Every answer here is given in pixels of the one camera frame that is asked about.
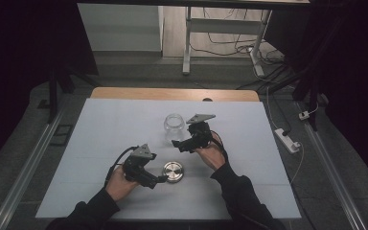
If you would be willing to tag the black rectangular floor frame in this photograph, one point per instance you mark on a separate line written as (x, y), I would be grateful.
(52, 135)

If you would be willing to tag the white power strip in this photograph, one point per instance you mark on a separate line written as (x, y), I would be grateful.
(287, 140)

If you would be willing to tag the white panel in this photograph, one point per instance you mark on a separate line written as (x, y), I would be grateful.
(118, 27)

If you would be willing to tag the white desk frame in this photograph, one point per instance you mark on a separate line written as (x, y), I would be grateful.
(187, 41)

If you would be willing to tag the black stand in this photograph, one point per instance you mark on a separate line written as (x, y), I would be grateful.
(53, 96)
(313, 96)

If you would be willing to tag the small white adapter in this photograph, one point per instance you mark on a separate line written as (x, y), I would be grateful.
(304, 115)

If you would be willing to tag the black plug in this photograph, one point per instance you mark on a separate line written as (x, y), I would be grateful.
(287, 131)

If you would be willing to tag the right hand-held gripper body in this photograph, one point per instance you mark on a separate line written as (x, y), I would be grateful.
(199, 132)

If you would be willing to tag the white table mat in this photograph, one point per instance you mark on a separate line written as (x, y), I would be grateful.
(108, 127)

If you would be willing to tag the wooden table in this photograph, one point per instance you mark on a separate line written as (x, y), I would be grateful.
(159, 94)

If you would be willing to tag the metal floor rail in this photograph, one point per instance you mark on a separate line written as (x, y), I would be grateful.
(332, 172)
(28, 169)

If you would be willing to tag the black curtain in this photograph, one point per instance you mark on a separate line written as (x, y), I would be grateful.
(357, 80)
(19, 64)

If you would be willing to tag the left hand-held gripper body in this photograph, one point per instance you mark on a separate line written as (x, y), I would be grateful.
(135, 164)

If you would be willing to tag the person's right hand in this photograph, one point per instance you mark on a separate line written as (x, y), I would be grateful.
(212, 155)

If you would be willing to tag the person's left hand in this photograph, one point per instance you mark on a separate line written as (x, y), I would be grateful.
(119, 185)

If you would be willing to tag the round silver metal lid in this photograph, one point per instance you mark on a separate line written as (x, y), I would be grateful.
(173, 172)

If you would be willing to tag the clear glass jar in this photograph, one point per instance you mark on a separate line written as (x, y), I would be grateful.
(174, 126)

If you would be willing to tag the dark table grommet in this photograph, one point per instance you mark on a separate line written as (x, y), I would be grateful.
(207, 99)

